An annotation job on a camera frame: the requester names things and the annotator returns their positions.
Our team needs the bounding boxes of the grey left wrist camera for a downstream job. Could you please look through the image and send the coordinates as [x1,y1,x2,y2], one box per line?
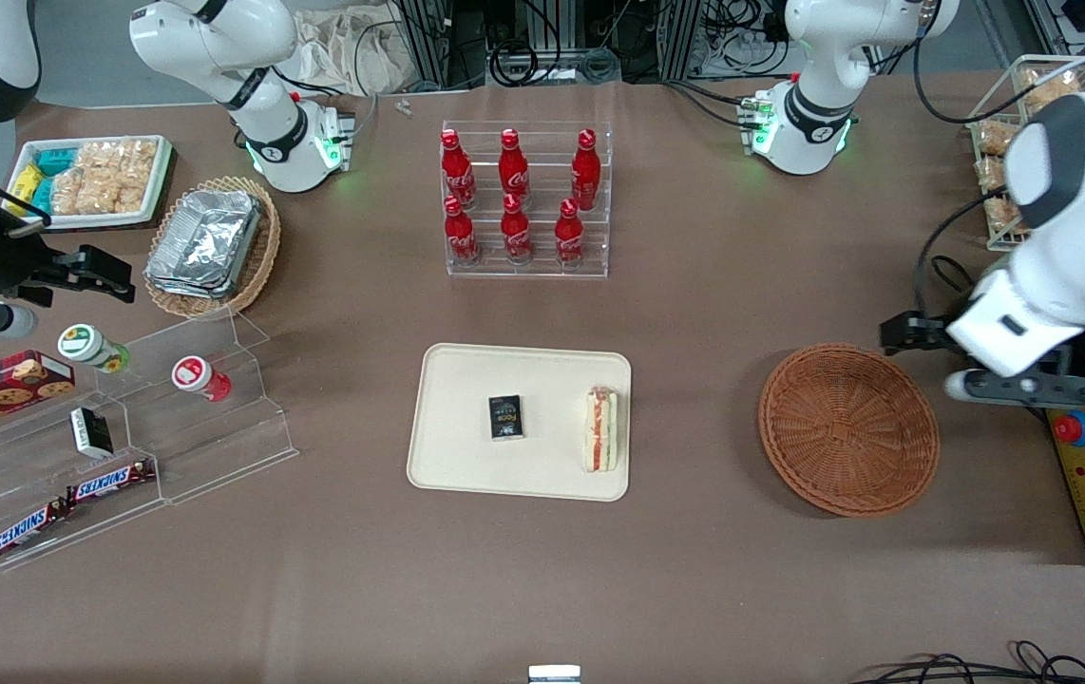
[943,368,1085,410]

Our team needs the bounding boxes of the aluminium frame post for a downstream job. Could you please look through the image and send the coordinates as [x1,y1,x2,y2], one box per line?
[390,0,488,92]
[658,0,707,84]

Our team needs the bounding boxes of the white wire basket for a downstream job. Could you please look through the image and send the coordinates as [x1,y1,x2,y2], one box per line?
[964,54,1085,253]

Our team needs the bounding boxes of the Snickers bar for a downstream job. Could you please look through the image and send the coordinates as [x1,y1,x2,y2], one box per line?
[65,459,158,505]
[0,501,74,562]

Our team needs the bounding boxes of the red cookie box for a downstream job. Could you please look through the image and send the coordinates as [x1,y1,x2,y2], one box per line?
[0,350,77,441]

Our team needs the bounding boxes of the red cola bottle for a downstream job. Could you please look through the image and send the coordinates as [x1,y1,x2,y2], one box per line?
[570,129,602,212]
[501,193,534,265]
[444,196,482,267]
[499,128,531,205]
[554,199,585,269]
[440,129,477,211]

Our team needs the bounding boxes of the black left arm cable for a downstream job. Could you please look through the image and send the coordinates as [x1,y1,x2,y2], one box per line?
[912,0,1020,125]

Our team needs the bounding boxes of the black cables at table edge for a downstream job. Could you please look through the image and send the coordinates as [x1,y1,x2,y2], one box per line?
[849,640,1085,684]

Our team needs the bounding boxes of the brown round wicker basket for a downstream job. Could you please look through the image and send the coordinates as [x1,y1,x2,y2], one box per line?
[757,343,941,519]

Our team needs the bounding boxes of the green lid drink bottle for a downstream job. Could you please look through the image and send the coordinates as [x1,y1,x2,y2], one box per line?
[57,323,132,374]

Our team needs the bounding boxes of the red lid drink bottle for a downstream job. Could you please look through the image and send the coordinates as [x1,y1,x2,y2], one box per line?
[171,355,233,404]

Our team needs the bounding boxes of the clear acrylic bottle rack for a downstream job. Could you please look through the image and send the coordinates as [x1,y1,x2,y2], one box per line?
[441,120,612,278]

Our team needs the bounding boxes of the clear acrylic step shelf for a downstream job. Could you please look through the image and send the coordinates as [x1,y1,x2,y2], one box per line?
[0,309,299,574]

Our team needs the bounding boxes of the stacked foil containers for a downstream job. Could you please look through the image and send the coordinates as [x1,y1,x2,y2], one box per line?
[143,188,266,301]

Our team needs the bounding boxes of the black right base cable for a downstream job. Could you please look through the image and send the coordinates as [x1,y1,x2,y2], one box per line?
[272,65,380,145]

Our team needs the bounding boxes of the white rectangular snack tray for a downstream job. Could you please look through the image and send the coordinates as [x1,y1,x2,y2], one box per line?
[6,135,176,232]

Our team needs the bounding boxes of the black left base cables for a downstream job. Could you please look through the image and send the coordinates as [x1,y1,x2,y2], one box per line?
[664,80,764,130]

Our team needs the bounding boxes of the cream plastic tray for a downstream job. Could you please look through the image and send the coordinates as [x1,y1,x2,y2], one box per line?
[407,343,633,503]

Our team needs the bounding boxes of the black and white small box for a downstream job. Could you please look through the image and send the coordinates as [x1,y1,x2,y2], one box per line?
[69,407,115,460]

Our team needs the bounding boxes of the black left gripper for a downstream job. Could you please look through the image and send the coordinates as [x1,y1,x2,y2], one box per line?
[879,301,981,356]

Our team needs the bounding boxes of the yellow snack packet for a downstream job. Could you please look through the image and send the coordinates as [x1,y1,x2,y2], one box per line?
[9,163,46,206]

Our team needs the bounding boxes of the triangle sandwich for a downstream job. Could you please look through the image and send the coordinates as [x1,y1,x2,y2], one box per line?
[583,385,620,475]

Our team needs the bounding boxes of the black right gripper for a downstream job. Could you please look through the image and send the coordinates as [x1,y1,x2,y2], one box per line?
[0,215,138,308]

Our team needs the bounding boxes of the light oval wicker basket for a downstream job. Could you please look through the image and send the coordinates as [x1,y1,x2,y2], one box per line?
[143,176,282,320]

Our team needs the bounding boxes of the beige cloth bag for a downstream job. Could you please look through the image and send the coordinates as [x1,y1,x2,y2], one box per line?
[289,8,422,97]

